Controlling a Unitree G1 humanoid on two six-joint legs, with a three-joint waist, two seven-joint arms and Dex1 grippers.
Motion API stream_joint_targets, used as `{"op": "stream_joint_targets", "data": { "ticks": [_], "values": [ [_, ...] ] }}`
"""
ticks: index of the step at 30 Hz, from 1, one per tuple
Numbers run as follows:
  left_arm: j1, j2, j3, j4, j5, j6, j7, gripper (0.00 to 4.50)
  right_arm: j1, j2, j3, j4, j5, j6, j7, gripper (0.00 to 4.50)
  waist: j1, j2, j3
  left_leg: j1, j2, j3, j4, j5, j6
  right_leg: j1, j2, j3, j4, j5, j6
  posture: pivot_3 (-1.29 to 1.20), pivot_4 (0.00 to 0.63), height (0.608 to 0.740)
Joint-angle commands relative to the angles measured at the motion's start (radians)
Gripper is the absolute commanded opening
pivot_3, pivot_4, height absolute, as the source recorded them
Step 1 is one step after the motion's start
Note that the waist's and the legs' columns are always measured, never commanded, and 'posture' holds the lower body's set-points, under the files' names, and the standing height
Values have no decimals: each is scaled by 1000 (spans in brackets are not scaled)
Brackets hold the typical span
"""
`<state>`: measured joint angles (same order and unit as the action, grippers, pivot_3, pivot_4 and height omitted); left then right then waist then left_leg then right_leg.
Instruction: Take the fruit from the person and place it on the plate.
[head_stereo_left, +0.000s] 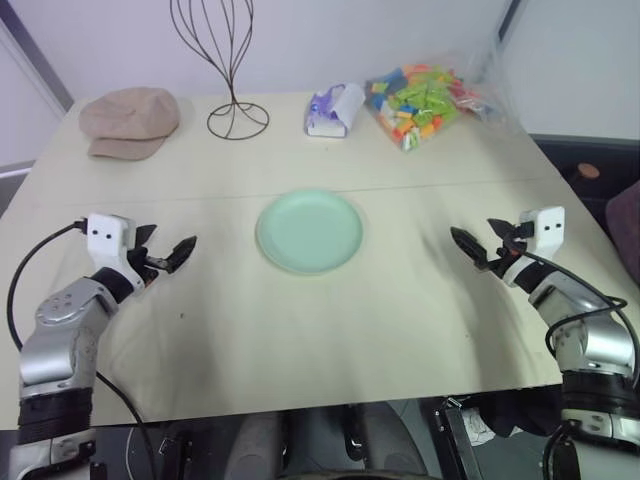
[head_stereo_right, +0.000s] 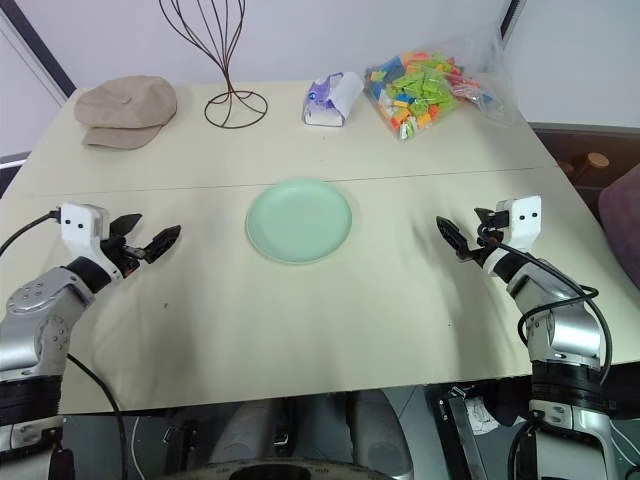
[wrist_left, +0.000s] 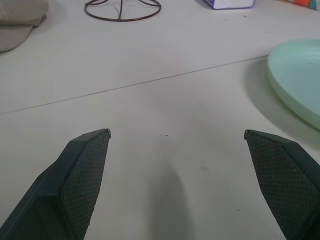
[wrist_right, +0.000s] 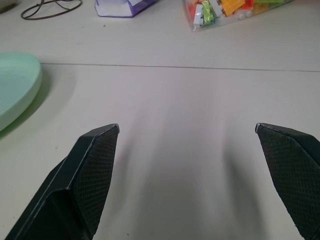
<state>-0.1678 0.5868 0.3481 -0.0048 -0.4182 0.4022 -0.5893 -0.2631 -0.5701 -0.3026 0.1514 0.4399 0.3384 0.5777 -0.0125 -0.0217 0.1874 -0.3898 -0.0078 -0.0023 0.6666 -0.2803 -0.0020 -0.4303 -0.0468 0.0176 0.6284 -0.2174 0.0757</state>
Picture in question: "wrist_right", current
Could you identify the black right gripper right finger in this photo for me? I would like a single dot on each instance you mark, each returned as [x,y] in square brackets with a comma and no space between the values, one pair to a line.
[295,175]

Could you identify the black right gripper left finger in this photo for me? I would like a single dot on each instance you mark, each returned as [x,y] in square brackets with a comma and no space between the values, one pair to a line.
[85,180]

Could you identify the light green plate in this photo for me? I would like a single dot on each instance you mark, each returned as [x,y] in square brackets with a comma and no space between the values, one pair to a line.
[15,87]

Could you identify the purple and white package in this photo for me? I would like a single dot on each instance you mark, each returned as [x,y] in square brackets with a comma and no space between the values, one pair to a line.
[120,7]

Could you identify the clear box of colourful blocks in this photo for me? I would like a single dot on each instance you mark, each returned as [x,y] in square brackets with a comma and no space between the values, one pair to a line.
[225,12]

